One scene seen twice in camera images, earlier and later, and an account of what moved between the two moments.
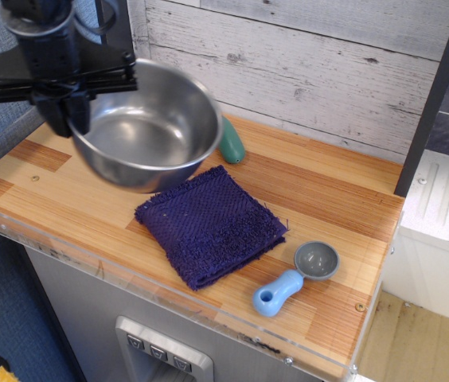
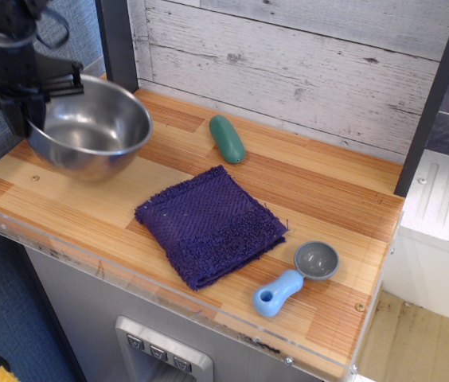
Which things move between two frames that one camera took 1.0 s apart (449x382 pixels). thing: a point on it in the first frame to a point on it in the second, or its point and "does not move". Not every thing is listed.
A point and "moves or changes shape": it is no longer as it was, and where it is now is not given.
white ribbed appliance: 435,261 does not move
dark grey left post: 114,25 does not move
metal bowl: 154,139 moves or changes shape
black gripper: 51,68 to 23,80
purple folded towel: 211,225 does not move
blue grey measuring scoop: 314,260 does not move
